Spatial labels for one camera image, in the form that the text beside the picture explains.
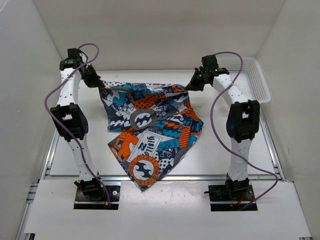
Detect colourful patterned shorts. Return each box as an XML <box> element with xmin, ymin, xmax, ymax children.
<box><xmin>99</xmin><ymin>81</ymin><xmax>204</xmax><ymax>191</ymax></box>

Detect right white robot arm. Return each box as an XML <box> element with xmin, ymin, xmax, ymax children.
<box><xmin>185</xmin><ymin>54</ymin><xmax>260</xmax><ymax>200</ymax></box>

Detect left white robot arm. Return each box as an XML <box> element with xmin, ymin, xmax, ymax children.
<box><xmin>47</xmin><ymin>48</ymin><xmax>105</xmax><ymax>200</ymax></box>

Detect white plastic basket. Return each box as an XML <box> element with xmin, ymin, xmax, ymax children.
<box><xmin>213</xmin><ymin>56</ymin><xmax>271</xmax><ymax>104</ymax></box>

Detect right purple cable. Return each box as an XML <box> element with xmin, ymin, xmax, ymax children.
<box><xmin>210</xmin><ymin>51</ymin><xmax>280</xmax><ymax>211</ymax></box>

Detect purple cable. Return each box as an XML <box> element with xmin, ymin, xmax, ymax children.
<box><xmin>43</xmin><ymin>43</ymin><xmax>112</xmax><ymax>210</ymax></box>
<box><xmin>210</xmin><ymin>51</ymin><xmax>280</xmax><ymax>211</ymax></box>

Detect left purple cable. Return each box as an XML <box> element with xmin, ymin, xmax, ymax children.
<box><xmin>43</xmin><ymin>43</ymin><xmax>112</xmax><ymax>210</ymax></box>

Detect aluminium frame rail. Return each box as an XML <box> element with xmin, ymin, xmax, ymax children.
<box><xmin>44</xmin><ymin>174</ymin><xmax>275</xmax><ymax>182</ymax></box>

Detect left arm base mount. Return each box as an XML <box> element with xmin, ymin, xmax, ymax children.
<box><xmin>73</xmin><ymin>177</ymin><xmax>121</xmax><ymax>210</ymax></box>

